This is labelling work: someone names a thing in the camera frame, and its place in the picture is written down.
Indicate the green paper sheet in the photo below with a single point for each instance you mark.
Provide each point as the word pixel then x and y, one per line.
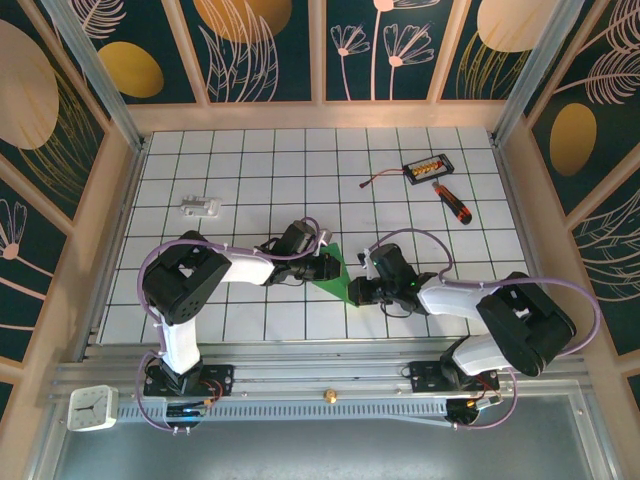
pixel 336 290

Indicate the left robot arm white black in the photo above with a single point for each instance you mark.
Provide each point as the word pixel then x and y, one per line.
pixel 247 267

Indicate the white square clock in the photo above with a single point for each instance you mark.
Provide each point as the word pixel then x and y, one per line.
pixel 92 409

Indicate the orange black utility knife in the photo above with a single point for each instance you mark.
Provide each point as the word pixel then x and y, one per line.
pixel 452 205

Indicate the black tray with gold connectors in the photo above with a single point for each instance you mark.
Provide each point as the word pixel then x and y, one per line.
pixel 427 170

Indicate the small brass knob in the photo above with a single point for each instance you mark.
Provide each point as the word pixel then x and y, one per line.
pixel 329 396

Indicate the grey metal panel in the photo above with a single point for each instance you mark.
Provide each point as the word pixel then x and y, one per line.
pixel 320 450

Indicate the power wiring with connector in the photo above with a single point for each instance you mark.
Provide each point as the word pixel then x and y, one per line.
pixel 185 412
pixel 482 401

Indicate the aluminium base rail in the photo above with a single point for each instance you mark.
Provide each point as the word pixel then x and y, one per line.
pixel 320 372

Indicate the white plastic bracket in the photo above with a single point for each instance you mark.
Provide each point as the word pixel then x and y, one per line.
pixel 200 207

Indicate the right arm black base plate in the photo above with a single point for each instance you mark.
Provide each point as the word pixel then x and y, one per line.
pixel 425 377

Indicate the aluminium side rail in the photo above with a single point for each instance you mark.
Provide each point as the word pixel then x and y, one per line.
pixel 115 250
pixel 507 175

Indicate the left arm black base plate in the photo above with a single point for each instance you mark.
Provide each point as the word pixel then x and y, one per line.
pixel 220 380

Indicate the aluminium frame post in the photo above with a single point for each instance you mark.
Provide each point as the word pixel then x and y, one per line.
pixel 99 75
pixel 534 75

